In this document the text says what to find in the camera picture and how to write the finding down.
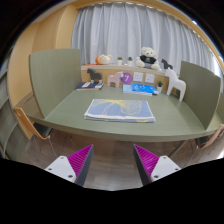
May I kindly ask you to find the pink horse figurine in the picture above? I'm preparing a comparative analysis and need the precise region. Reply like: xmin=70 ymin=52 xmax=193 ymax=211
xmin=106 ymin=71 xmax=124 ymax=88

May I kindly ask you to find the round purple number sign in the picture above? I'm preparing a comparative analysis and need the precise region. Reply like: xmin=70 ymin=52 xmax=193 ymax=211
xmin=120 ymin=72 xmax=134 ymax=85

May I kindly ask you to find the dark blue book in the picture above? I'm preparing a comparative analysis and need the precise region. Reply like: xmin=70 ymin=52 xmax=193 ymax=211
xmin=75 ymin=81 xmax=105 ymax=92

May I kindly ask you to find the white teddy bear black shirt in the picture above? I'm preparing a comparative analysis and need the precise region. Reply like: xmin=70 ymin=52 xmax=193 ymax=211
xmin=135 ymin=46 xmax=161 ymax=71

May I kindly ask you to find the bright blue book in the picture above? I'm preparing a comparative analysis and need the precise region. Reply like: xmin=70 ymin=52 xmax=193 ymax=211
xmin=130 ymin=83 xmax=160 ymax=96

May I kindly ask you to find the tiny potted plant white pot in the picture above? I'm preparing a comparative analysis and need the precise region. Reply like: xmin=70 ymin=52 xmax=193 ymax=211
xmin=156 ymin=80 xmax=164 ymax=94

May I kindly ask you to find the blue towel with yellow print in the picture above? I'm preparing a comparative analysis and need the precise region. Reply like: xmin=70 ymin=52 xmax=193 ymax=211
xmin=83 ymin=98 xmax=157 ymax=124

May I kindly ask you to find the tall white horse figurine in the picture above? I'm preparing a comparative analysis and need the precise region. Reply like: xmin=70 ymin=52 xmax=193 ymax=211
xmin=164 ymin=68 xmax=187 ymax=103

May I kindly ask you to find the wooden chair with metal legs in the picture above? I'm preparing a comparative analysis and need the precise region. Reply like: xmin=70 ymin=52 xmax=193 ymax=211
xmin=13 ymin=106 xmax=58 ymax=158

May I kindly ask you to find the orange and white plush toy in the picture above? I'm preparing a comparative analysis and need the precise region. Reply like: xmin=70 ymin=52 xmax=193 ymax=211
xmin=95 ymin=53 xmax=114 ymax=66

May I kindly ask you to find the small dark horse figurine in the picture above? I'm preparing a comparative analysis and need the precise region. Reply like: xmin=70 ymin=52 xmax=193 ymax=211
xmin=160 ymin=58 xmax=174 ymax=70

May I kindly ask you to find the grey pleated curtain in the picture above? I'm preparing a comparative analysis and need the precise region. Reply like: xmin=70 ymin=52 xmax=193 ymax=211
xmin=71 ymin=2 xmax=224 ymax=81

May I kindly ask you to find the wooden wall ledge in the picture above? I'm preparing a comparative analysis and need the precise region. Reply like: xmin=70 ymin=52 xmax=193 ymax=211
xmin=80 ymin=63 xmax=181 ymax=96

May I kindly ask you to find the dark grey horse figurine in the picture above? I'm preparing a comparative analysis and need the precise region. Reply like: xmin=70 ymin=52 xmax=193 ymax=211
xmin=86 ymin=68 xmax=104 ymax=84

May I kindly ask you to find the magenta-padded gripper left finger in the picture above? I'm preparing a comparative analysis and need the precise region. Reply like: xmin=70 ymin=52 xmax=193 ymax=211
xmin=44 ymin=143 xmax=95 ymax=187

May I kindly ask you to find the green desk partition panel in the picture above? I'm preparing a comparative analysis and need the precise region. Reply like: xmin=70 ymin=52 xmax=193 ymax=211
xmin=28 ymin=48 xmax=83 ymax=120
xmin=179 ymin=60 xmax=222 ymax=131

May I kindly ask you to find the white wall socket plate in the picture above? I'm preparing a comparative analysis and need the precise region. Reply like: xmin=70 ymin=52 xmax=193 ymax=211
xmin=133 ymin=71 xmax=144 ymax=83
xmin=144 ymin=73 xmax=156 ymax=84

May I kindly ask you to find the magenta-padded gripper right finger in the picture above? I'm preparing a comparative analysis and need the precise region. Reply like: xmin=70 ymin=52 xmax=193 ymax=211
xmin=132 ymin=143 xmax=182 ymax=187

